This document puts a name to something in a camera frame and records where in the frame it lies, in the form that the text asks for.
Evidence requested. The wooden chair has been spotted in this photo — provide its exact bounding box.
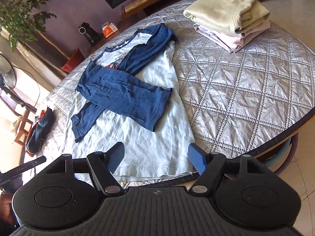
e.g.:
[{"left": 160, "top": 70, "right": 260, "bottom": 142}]
[{"left": 14, "top": 108, "right": 36, "bottom": 147}]

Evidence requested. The standing electric fan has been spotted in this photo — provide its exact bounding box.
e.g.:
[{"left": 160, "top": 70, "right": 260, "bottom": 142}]
[{"left": 1, "top": 53, "right": 37, "bottom": 113}]

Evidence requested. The silver quilted bed cover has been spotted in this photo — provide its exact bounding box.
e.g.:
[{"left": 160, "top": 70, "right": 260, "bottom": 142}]
[{"left": 22, "top": 0, "right": 315, "bottom": 187}]

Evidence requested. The potted tree trunk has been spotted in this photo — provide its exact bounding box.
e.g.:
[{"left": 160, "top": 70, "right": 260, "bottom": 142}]
[{"left": 36, "top": 29, "right": 70, "bottom": 60}]

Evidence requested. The folded pale green garment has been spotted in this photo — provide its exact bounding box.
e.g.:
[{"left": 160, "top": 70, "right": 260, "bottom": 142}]
[{"left": 183, "top": 0, "right": 270, "bottom": 37}]

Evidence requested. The red and navy garment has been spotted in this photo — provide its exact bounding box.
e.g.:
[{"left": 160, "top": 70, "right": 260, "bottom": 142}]
[{"left": 25, "top": 107, "right": 56, "bottom": 157}]

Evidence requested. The black cylindrical speaker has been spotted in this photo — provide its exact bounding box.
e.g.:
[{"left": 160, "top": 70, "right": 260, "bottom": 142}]
[{"left": 79, "top": 22, "right": 103, "bottom": 46}]

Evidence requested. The orange tissue pack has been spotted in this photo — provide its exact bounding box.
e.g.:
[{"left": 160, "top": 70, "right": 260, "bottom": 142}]
[{"left": 102, "top": 23, "right": 118, "bottom": 38}]

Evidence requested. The red plant pot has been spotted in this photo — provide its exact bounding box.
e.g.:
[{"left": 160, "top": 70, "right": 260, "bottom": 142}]
[{"left": 61, "top": 48, "right": 85, "bottom": 73}]

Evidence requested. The folded pink garment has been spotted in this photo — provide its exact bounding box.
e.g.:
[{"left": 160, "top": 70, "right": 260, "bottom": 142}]
[{"left": 193, "top": 20, "right": 271, "bottom": 53}]

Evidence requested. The blue and white graphic shirt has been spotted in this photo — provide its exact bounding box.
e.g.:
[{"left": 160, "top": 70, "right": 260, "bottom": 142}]
[{"left": 62, "top": 23, "right": 194, "bottom": 182}]

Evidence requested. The beige curtain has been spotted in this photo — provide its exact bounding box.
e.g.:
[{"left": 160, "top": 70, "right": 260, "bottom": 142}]
[{"left": 1, "top": 27, "right": 67, "bottom": 91}]

